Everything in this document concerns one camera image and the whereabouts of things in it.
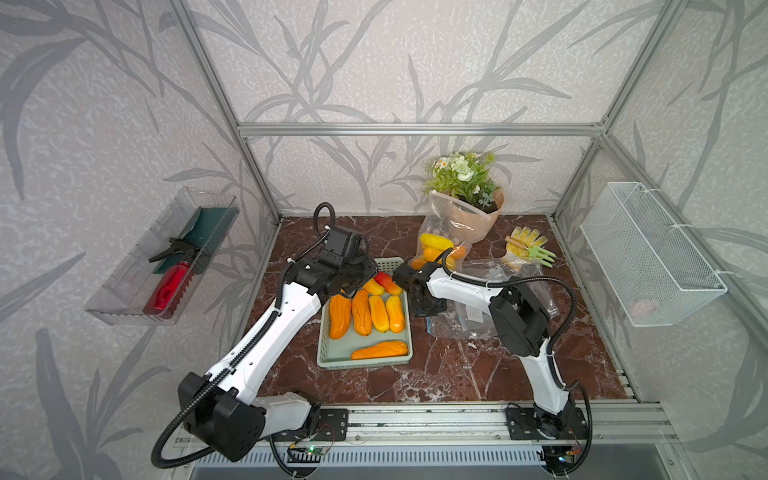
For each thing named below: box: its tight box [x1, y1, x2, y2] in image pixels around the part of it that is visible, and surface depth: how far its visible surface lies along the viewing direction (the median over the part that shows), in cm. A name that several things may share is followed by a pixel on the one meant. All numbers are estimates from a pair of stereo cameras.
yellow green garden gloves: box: [501, 226, 548, 272], surface depth 111 cm
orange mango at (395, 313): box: [385, 295, 405, 334], surface depth 91 cm
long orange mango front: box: [351, 340, 409, 360], surface depth 83 cm
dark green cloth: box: [153, 206, 240, 275], surface depth 68 cm
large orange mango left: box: [329, 294, 352, 340], surface depth 90 cm
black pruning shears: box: [148, 238, 199, 263], surface depth 67 cm
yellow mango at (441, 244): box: [420, 233, 455, 257], surface depth 101 cm
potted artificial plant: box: [423, 152, 505, 243], surface depth 98 cm
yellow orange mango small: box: [363, 278, 385, 296], surface depth 96 cm
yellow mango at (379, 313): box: [369, 295, 389, 333], surface depth 91 cm
